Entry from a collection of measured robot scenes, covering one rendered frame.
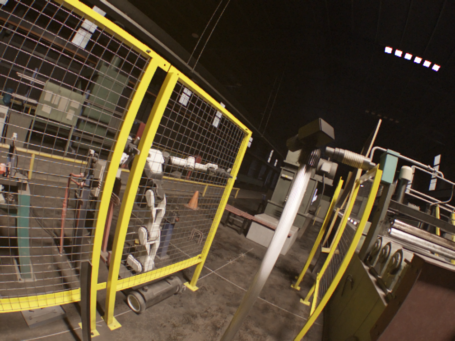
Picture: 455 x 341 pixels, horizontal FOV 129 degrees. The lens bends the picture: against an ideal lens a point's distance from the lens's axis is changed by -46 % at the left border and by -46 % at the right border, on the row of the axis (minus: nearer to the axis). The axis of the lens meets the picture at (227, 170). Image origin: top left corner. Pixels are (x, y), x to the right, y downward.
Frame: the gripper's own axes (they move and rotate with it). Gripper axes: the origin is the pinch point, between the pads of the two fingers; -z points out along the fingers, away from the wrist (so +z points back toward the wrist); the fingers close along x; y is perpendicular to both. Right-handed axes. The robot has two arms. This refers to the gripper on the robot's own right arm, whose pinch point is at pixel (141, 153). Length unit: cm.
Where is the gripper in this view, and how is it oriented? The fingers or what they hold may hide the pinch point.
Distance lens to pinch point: 111.9
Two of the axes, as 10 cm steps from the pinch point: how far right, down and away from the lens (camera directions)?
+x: 4.5, 1.4, 8.8
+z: -8.3, -3.1, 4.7
